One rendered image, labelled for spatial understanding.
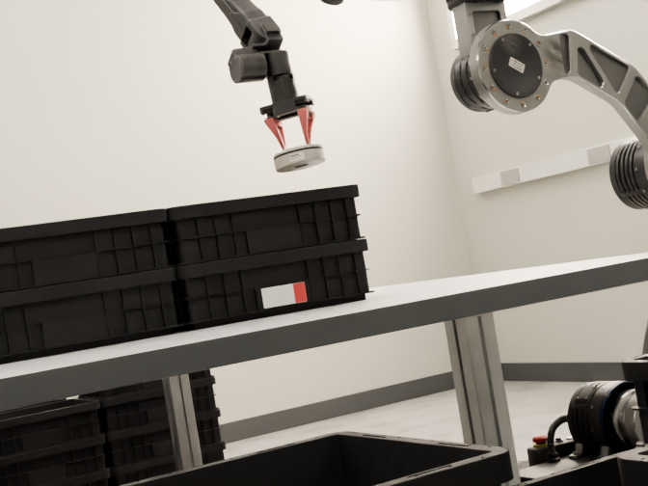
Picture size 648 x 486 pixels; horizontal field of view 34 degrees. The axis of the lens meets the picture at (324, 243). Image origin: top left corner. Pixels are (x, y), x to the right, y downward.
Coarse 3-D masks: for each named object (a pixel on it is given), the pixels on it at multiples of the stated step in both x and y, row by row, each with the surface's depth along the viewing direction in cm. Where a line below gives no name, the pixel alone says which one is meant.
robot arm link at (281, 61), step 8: (264, 56) 214; (272, 56) 215; (280, 56) 215; (288, 56) 217; (272, 64) 215; (280, 64) 215; (288, 64) 216; (272, 72) 215; (280, 72) 214; (288, 72) 215
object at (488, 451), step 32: (288, 448) 109; (320, 448) 111; (352, 448) 110; (384, 448) 104; (416, 448) 99; (448, 448) 94; (480, 448) 90; (160, 480) 102; (192, 480) 104; (224, 480) 105; (256, 480) 107; (288, 480) 109; (320, 480) 111; (352, 480) 110; (384, 480) 105; (416, 480) 83; (448, 480) 84; (480, 480) 86
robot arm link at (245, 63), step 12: (264, 24) 217; (276, 24) 218; (276, 36) 217; (240, 48) 214; (252, 48) 215; (264, 48) 217; (276, 48) 219; (240, 60) 210; (252, 60) 212; (264, 60) 213; (240, 72) 211; (252, 72) 212; (264, 72) 213
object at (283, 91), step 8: (272, 80) 215; (280, 80) 214; (288, 80) 215; (272, 88) 215; (280, 88) 214; (288, 88) 214; (296, 88) 216; (272, 96) 216; (280, 96) 214; (288, 96) 214; (296, 96) 213; (304, 96) 213; (272, 104) 214; (304, 104) 218; (312, 104) 217; (264, 112) 215; (272, 112) 219
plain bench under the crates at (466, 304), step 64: (640, 256) 196; (256, 320) 191; (320, 320) 154; (384, 320) 159; (448, 320) 165; (0, 384) 132; (64, 384) 135; (128, 384) 139; (192, 448) 299; (512, 448) 174
